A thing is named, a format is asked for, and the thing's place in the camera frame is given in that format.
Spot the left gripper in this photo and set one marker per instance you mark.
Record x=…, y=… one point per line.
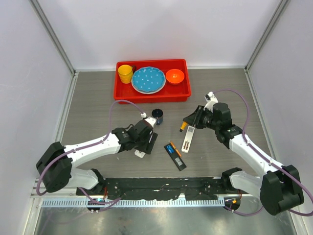
x=147, y=147

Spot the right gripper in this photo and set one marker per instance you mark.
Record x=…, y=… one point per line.
x=195, y=118

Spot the yellow handled screwdriver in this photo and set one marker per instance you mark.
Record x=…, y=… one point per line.
x=183, y=126

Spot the slim white remote control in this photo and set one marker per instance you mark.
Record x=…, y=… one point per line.
x=187, y=140

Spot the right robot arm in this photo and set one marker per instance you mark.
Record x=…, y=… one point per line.
x=275, y=185

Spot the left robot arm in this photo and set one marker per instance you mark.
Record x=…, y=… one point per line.
x=59, y=165

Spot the black remote control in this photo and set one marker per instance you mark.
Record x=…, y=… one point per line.
x=177, y=160

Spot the lower blue battery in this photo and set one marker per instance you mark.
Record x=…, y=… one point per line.
x=170, y=149

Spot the blue battery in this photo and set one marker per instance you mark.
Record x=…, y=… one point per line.
x=169, y=145
x=170, y=149

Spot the upper blue battery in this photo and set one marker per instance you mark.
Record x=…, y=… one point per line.
x=169, y=145

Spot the dark blue round cup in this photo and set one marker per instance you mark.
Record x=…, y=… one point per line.
x=158, y=115

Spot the orange bowl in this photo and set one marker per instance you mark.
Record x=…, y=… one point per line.
x=174, y=76

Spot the blue polka dot plate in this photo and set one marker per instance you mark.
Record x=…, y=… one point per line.
x=148, y=80

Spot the red plastic tray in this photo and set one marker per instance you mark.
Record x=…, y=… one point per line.
x=170, y=93

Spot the yellow ribbed cup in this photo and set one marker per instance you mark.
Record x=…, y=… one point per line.
x=126, y=73

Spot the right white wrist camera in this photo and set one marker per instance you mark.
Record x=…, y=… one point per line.
x=210, y=101

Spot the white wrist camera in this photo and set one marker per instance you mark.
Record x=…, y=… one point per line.
x=210, y=101
x=150, y=120

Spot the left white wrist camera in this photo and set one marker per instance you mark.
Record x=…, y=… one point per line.
x=150, y=120

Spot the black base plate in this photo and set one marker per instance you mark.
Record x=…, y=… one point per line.
x=162, y=189

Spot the slotted cable duct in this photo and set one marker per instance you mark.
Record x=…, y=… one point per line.
x=84, y=202

